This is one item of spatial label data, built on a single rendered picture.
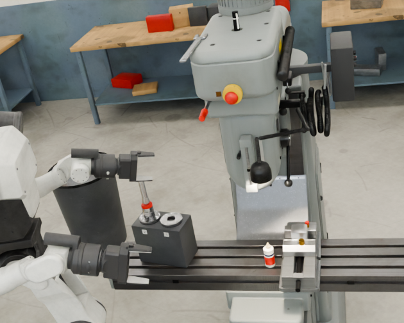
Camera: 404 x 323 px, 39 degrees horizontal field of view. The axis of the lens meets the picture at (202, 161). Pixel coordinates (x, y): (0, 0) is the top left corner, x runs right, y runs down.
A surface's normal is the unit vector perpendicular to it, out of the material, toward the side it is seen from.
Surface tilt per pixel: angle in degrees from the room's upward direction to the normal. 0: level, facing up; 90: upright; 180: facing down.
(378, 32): 90
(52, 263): 84
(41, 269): 84
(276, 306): 0
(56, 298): 115
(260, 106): 90
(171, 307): 0
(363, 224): 0
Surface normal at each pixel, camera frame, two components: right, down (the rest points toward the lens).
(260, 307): -0.15, -0.87
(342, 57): -0.18, 0.50
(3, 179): 0.73, 0.15
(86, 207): 0.16, 0.51
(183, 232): 0.91, 0.06
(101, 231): 0.37, 0.46
